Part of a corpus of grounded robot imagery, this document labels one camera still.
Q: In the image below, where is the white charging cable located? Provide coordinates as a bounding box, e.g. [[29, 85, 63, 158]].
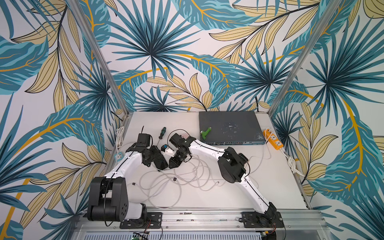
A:
[[125, 154, 229, 210]]

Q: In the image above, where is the black phone light case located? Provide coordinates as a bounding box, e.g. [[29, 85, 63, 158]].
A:
[[153, 153, 169, 171]]

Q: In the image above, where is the orange power strip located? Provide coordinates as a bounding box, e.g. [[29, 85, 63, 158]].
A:
[[263, 129, 284, 150]]

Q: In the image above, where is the left coiled white cord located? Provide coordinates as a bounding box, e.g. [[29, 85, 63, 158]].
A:
[[115, 125, 125, 151]]

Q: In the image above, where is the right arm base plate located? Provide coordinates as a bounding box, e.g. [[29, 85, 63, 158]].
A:
[[239, 212, 285, 229]]

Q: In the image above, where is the green plastic handle piece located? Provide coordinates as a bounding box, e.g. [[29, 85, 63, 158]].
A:
[[200, 127, 212, 140]]

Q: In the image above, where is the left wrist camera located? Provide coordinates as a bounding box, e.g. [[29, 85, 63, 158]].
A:
[[136, 133, 152, 148]]

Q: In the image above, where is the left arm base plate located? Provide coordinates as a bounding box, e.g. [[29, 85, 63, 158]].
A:
[[120, 212, 163, 230]]

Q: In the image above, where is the teal power strip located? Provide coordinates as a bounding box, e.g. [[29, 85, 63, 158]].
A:
[[115, 152, 125, 163]]

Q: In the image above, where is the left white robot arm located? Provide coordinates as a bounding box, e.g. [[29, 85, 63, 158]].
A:
[[87, 145, 168, 223]]

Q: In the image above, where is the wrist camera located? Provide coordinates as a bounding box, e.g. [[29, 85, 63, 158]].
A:
[[136, 133, 152, 148], [161, 145, 175, 157]]

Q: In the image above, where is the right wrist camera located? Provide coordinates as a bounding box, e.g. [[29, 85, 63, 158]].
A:
[[161, 145, 175, 157]]

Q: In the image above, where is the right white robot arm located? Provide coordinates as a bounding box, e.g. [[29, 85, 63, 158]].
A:
[[170, 134, 278, 221]]

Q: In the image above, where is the green black screwdriver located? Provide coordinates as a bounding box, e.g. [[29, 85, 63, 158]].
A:
[[157, 127, 167, 146]]

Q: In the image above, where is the aluminium mounting rail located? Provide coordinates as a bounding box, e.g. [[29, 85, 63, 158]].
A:
[[71, 208, 331, 233]]

